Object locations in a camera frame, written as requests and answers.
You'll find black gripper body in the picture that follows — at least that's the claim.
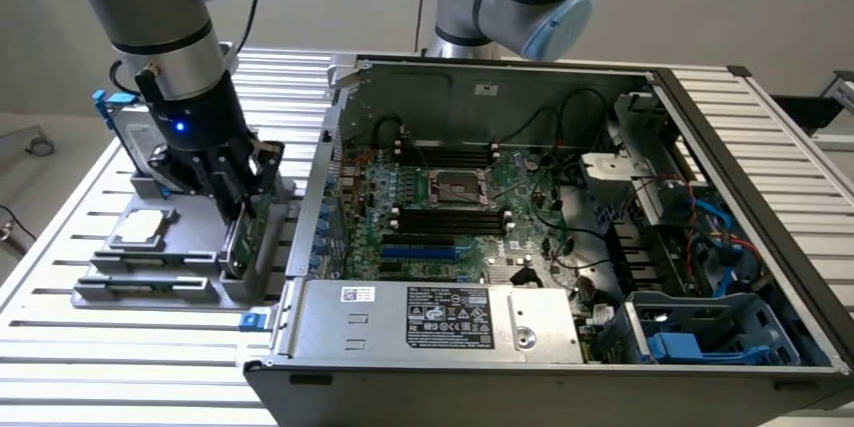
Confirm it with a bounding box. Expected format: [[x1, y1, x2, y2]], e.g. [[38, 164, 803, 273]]
[[137, 66, 264, 197]]

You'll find green graphics card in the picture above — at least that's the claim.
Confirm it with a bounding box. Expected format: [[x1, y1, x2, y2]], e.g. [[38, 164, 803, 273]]
[[222, 190, 280, 279]]

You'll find grey parts rack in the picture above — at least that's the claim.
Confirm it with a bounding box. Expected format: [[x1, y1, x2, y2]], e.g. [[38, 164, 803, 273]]
[[71, 172, 304, 312]]

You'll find hard disk with blue carrier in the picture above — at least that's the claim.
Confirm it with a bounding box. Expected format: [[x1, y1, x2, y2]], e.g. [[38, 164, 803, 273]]
[[91, 89, 173, 194]]

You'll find silver CPU chip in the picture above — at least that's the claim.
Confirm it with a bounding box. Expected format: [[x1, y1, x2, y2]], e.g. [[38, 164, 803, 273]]
[[109, 208, 179, 250]]

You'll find RAM stick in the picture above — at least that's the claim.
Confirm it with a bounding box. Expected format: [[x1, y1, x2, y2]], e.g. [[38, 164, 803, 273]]
[[78, 277, 209, 291], [94, 252, 219, 265]]

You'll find grey caster wheel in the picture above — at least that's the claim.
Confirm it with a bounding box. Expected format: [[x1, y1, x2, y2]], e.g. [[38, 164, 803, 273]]
[[25, 130, 57, 157]]

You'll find black expansion slot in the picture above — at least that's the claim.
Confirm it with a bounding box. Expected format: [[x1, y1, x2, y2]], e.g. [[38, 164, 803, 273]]
[[382, 233, 457, 247]]

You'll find black RAM slot bank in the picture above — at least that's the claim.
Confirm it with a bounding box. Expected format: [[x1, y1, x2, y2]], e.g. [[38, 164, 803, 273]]
[[392, 205, 517, 237], [394, 143, 504, 169]]

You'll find blue expansion slot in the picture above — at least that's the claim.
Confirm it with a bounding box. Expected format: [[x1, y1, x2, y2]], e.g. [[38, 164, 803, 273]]
[[381, 244, 460, 259]]

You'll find CPU socket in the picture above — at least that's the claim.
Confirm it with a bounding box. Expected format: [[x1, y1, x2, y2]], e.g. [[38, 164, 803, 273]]
[[425, 166, 497, 209]]

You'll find grey power supply unit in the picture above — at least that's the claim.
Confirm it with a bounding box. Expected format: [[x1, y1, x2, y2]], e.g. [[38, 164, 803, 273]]
[[272, 278, 586, 366]]

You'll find green motherboard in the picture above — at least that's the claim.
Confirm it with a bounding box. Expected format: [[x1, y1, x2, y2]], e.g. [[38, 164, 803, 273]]
[[318, 144, 584, 289]]

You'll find silver chipset heat sink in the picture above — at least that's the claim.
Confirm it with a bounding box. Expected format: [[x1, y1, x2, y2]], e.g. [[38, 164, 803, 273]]
[[489, 265, 537, 287]]

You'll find black open PC case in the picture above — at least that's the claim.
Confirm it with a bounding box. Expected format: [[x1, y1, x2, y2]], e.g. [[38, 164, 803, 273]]
[[242, 53, 854, 427]]

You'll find blue disk bay latch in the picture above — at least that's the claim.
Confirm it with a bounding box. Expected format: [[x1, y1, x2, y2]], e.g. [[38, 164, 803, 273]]
[[648, 330, 704, 364]]

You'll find grey disk bay cage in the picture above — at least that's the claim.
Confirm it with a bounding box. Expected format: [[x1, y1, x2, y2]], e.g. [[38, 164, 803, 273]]
[[622, 290, 805, 366]]

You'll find short black looped wire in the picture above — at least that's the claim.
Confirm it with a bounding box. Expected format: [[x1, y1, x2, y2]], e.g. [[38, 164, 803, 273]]
[[373, 115, 404, 149]]

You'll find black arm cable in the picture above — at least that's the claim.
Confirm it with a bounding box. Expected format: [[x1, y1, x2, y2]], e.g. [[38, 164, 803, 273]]
[[109, 0, 264, 94]]

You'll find black floor cable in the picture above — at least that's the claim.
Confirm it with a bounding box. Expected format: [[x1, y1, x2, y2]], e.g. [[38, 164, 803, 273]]
[[0, 203, 38, 250]]

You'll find black wire over motherboard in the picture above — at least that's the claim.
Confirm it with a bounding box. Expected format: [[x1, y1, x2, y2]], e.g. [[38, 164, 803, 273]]
[[550, 225, 617, 269]]

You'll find long black arched wire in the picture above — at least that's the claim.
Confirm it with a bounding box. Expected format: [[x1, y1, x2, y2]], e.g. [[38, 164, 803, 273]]
[[498, 87, 614, 149]]

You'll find grey metal drive bracket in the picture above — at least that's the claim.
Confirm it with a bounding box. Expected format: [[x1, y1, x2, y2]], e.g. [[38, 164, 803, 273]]
[[578, 150, 672, 227]]

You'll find blue data wire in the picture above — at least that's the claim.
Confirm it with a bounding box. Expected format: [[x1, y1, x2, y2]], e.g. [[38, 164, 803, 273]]
[[692, 195, 739, 299]]

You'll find red wire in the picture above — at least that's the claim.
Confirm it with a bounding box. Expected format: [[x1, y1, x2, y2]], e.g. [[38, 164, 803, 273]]
[[725, 235, 764, 294]]

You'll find aluminium frame profile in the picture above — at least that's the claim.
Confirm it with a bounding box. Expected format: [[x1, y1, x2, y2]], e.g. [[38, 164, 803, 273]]
[[771, 69, 854, 139]]

